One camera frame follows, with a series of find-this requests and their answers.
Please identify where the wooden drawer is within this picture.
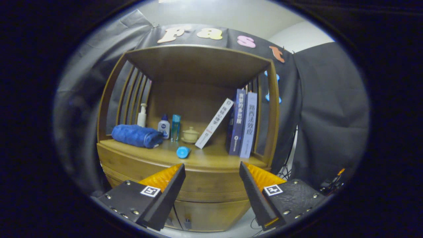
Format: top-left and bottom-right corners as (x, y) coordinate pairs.
(96, 143), (270, 203)

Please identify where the blue folded towel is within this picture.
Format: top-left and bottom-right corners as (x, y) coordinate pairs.
(111, 124), (164, 148)

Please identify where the beige lidded teacup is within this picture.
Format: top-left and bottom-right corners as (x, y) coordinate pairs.
(181, 127), (200, 144)

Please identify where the wooden cabinet door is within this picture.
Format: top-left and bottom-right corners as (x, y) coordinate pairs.
(174, 200), (251, 232)
(164, 205), (183, 231)

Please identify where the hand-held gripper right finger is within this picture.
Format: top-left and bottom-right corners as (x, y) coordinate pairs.
(239, 161), (327, 231)

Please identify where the black light stand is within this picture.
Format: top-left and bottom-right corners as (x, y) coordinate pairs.
(278, 126), (299, 180)

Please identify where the black backdrop cloth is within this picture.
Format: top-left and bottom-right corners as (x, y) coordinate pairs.
(53, 9), (370, 199)

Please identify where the dark blue book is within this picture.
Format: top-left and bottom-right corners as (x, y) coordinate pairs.
(226, 89), (247, 156)

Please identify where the white pump bottle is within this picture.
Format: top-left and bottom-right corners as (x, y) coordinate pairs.
(137, 103), (148, 128)

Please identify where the wooden cabinet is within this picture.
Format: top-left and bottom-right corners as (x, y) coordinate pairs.
(96, 45), (281, 232)

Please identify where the white bottle with blue cap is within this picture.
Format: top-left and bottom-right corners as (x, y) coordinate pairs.
(157, 114), (171, 139)

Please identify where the light purple book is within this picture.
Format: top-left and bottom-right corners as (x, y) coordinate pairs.
(239, 92), (258, 159)

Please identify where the black orange clamp device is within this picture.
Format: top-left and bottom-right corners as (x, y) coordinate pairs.
(319, 168), (346, 195)

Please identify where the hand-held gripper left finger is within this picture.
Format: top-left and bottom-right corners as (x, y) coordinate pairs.
(96, 163), (186, 231)

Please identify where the white book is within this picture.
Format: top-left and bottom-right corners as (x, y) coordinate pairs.
(195, 98), (234, 149)

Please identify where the wooden countertop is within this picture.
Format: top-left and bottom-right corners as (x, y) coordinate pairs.
(98, 139), (268, 171)

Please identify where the clear blue bottle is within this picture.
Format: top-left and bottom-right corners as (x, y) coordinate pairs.
(171, 114), (181, 142)

